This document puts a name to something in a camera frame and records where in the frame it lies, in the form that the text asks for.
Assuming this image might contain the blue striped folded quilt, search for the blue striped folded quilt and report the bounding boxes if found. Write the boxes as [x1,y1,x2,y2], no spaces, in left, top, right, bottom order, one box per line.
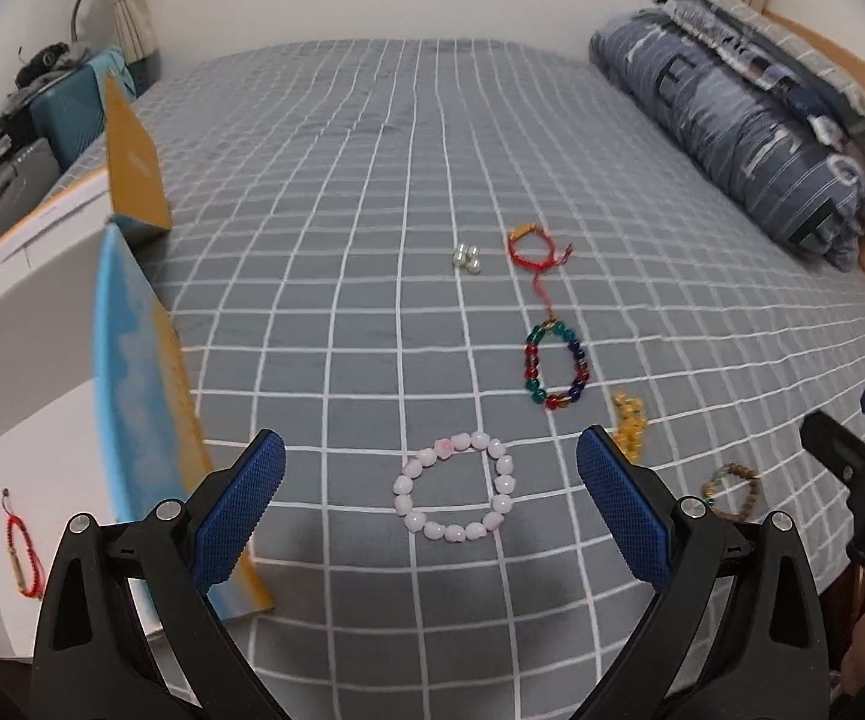
[588,6,865,272]

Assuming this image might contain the red string bracelet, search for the red string bracelet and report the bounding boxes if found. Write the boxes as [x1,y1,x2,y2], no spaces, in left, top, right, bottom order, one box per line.
[2,489,47,602]
[506,220,578,325]

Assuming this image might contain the white cardboard box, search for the white cardboard box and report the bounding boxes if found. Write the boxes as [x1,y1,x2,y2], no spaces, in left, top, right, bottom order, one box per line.
[0,73,278,662]

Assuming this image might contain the grey suitcase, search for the grey suitcase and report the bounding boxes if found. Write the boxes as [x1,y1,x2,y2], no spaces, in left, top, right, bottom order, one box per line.
[0,137,60,268]

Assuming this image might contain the dark cloth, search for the dark cloth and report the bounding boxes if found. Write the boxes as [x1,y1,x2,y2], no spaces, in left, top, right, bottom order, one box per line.
[14,41,92,89]

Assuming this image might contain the multicoloured glass bead bracelet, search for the multicoloured glass bead bracelet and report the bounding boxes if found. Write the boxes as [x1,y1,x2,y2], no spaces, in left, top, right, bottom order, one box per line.
[523,320,591,413]

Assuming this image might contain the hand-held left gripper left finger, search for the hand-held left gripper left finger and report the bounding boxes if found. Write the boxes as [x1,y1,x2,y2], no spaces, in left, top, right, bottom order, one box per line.
[31,429,291,720]

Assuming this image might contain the yellow bead bracelet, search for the yellow bead bracelet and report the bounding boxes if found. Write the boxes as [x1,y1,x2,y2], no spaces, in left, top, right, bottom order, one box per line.
[610,388,650,465]

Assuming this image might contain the brown wooden bead bracelet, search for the brown wooden bead bracelet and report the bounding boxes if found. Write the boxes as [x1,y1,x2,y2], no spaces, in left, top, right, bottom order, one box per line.
[700,463,765,523]

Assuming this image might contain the grey checked pillow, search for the grey checked pillow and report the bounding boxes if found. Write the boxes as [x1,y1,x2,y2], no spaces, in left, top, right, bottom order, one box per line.
[653,0,865,192]

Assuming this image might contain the grey checked bed sheet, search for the grey checked bed sheet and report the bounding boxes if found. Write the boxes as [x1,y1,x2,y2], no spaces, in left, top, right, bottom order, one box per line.
[113,36,865,720]

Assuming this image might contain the pink bead bracelet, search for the pink bead bracelet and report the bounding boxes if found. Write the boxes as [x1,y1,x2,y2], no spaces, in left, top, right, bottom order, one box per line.
[391,430,518,545]

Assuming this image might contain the teal suitcase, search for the teal suitcase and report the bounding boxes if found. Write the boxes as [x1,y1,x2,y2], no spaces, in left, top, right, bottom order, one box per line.
[28,49,139,170]

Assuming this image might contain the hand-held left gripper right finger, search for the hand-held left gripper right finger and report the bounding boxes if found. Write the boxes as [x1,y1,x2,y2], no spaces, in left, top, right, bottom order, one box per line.
[575,424,831,720]

